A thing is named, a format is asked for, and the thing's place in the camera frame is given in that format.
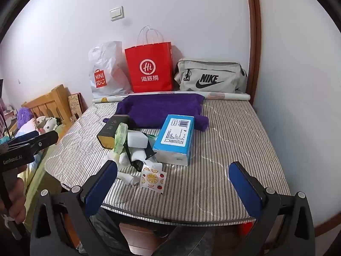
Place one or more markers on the dark green box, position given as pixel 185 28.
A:
pixel 112 129

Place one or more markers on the grey sling bag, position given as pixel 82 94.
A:
pixel 213 77

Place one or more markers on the rolled printed paper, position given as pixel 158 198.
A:
pixel 229 95

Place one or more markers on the blue tissue pack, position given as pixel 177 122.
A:
pixel 173 138

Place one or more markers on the white plastic bag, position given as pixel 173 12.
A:
pixel 106 69

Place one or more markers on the wooden headboard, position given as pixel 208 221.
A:
pixel 50 98

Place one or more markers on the purple plush toy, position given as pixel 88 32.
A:
pixel 25 116

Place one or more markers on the colourful bed sheet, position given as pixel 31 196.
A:
pixel 34 176

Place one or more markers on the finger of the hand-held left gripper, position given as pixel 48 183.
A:
pixel 26 135
pixel 44 141

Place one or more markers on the striped mattress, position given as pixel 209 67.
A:
pixel 226 144

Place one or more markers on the mint green sock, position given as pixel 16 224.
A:
pixel 152 138

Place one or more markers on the person's left hand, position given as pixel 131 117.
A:
pixel 17 194

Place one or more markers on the white plush toy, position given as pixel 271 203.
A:
pixel 50 124

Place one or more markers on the fruit pattern small packet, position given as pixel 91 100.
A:
pixel 153 178

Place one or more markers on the wooden door frame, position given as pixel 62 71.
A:
pixel 254 32

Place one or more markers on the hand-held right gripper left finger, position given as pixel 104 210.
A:
pixel 102 186

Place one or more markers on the purple towel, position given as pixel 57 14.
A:
pixel 159 109

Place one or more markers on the red paper bag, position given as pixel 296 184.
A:
pixel 149 69

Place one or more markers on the white light switch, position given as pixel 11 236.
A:
pixel 117 13

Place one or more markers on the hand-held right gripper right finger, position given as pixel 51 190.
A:
pixel 245 189

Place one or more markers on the clear plastic packet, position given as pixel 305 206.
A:
pixel 121 136

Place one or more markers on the white eraser block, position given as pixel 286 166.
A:
pixel 137 138

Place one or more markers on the brown book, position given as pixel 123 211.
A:
pixel 76 105

